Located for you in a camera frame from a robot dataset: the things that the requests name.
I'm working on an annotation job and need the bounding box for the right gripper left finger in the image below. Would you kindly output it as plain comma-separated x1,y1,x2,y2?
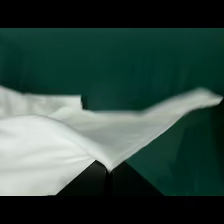
57,159,109,197

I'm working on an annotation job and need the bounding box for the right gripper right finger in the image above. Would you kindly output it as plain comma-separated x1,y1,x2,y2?
108,161,165,197

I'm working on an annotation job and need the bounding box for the white T-shirt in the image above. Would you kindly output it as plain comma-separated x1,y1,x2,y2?
0,84,224,197

